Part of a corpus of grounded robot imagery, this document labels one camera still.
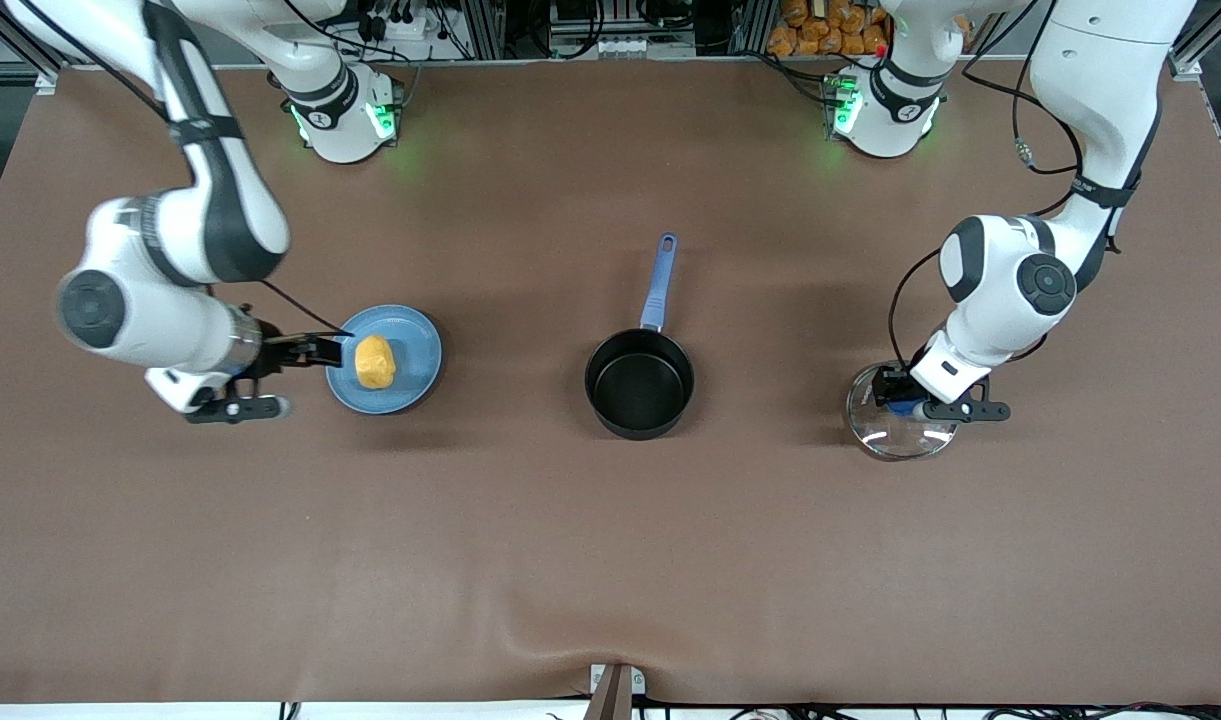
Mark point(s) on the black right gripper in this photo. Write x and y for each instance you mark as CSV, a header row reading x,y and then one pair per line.
x,y
282,353

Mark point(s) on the white power strip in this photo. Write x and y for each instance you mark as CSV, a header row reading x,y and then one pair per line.
x,y
630,46

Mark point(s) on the yellow potato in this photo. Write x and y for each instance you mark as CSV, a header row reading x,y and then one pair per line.
x,y
375,362

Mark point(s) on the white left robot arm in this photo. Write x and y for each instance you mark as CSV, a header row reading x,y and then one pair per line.
x,y
1100,90

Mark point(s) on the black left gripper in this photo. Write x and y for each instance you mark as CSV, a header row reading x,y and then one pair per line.
x,y
889,384

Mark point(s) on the aluminium frame post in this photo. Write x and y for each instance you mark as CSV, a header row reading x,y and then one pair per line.
x,y
1195,55

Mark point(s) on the blue plate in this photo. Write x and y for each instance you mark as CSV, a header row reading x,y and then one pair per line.
x,y
415,350

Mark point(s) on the aluminium frame rail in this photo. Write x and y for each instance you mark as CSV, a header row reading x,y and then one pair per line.
x,y
20,45

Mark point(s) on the brown table cloth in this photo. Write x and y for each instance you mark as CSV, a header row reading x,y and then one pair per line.
x,y
610,550

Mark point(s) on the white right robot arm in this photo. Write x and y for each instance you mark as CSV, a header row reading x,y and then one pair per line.
x,y
220,200

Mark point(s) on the metal table clamp bracket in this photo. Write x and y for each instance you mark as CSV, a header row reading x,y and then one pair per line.
x,y
615,695

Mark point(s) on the glass lid with blue knob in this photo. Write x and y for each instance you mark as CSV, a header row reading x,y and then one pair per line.
x,y
895,440

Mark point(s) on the orange bread pile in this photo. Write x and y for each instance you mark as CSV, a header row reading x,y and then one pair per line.
x,y
820,30

